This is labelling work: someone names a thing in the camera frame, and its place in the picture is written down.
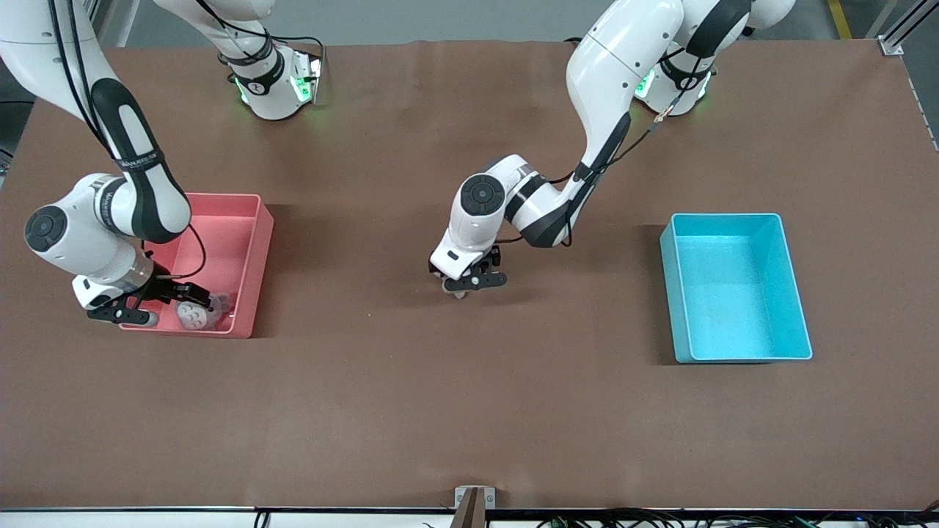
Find grey plush toy with keyring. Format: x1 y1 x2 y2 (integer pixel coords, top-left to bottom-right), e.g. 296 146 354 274
175 292 230 332

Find pink plastic box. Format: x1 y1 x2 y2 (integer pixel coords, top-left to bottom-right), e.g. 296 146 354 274
119 192 275 340

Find blue plastic box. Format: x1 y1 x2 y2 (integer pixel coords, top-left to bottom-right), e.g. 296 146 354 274
659 213 814 364

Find brown table cover sheet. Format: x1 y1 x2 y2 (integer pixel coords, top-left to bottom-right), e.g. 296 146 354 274
0 38 939 511

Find silver base connector plate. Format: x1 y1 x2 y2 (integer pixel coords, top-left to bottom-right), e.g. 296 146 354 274
290 50 325 105

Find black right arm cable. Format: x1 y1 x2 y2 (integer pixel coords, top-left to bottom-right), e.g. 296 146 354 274
45 0 208 283

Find white table frame rail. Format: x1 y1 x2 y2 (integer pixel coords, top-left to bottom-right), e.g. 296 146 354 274
0 506 939 528

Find metal table edge bracket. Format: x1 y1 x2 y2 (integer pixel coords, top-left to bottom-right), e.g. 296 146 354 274
455 485 497 510

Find brown camera post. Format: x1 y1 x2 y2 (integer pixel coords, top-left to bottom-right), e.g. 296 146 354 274
449 488 486 528

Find aluminium frame profile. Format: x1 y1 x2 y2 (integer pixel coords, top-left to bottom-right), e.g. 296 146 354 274
866 0 939 58

